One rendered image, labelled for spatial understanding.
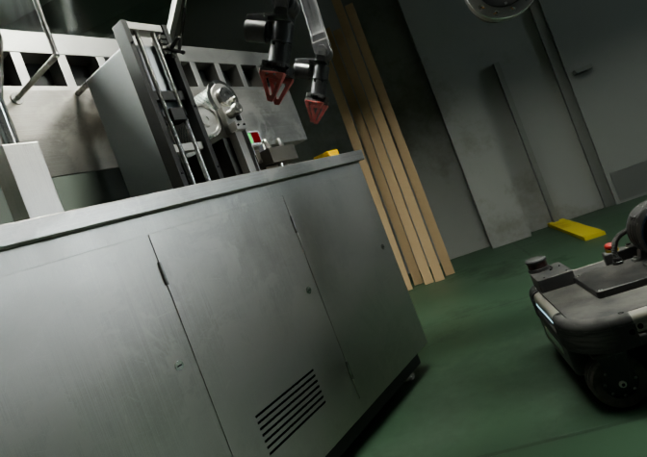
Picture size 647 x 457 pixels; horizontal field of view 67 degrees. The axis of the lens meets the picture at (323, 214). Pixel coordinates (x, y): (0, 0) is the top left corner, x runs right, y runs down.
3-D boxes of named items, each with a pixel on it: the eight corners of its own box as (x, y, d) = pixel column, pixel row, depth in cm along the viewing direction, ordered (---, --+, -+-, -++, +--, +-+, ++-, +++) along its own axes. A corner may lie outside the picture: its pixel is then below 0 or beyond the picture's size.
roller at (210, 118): (199, 136, 167) (187, 103, 167) (158, 162, 182) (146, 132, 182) (224, 133, 176) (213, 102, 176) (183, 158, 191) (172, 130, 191)
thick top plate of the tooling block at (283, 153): (273, 162, 187) (268, 147, 187) (209, 194, 211) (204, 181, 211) (298, 157, 200) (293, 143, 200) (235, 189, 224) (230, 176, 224)
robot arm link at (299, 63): (326, 44, 171) (331, 50, 179) (295, 40, 173) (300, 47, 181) (322, 79, 172) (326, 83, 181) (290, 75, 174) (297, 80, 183)
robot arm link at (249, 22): (289, -9, 122) (297, 3, 130) (245, -13, 124) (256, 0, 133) (282, 40, 123) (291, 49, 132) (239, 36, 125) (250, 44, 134)
